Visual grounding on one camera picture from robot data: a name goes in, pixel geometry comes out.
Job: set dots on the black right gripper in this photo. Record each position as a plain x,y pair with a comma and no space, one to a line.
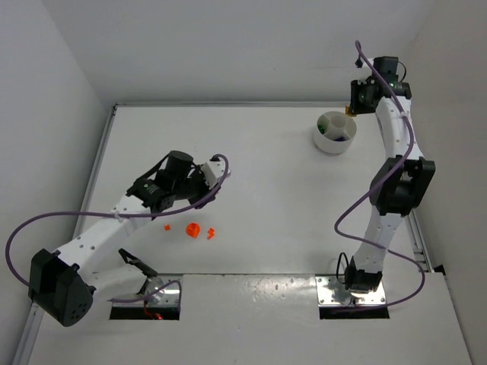
358,97

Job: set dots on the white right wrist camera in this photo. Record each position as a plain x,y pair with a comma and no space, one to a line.
366,76

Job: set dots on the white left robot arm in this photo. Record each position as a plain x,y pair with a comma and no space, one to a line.
95,266

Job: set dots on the orange zigzag lego piece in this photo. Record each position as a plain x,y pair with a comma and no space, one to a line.
211,233

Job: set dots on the white round divided container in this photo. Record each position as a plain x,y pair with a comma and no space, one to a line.
339,124

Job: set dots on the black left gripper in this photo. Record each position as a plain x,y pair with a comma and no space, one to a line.
202,199

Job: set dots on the orange round lego piece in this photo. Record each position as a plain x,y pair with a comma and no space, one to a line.
193,230

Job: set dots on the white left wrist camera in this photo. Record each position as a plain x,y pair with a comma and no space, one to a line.
213,171

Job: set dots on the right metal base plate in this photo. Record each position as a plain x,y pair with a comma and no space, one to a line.
332,294

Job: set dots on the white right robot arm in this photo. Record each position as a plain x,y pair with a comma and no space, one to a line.
401,182

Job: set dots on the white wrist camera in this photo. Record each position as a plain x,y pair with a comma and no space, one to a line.
366,76
213,171

